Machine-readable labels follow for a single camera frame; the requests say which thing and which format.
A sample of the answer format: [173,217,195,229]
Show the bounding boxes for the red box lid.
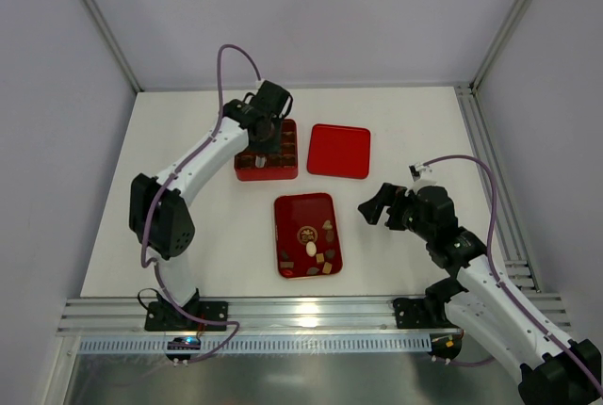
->
[306,123,371,180]

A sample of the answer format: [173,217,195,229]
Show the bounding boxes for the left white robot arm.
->
[128,80,293,332]

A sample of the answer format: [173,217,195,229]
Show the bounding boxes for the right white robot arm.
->
[358,183,602,404]

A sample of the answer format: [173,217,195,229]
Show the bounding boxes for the red compartment chocolate box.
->
[234,119,299,182]

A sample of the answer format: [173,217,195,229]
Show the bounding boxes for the white oval chocolate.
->
[305,241,318,257]

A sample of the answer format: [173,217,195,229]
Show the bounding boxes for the red rectangular tray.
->
[273,192,343,280]

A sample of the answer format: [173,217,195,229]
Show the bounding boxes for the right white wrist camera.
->
[409,163,437,194]

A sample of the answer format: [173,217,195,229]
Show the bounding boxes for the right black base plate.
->
[392,298,431,330]

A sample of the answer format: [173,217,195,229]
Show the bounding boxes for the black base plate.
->
[392,298,431,330]
[197,300,229,332]

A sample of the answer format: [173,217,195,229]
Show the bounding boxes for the right aluminium frame rails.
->
[454,84,542,294]

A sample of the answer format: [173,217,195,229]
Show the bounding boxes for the slotted cable duct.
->
[77,332,432,355]

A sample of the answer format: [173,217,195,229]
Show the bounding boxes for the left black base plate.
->
[197,300,229,332]

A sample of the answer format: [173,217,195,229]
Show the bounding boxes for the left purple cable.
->
[140,43,263,363]

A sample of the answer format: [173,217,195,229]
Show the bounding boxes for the aluminium front rail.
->
[56,295,574,333]

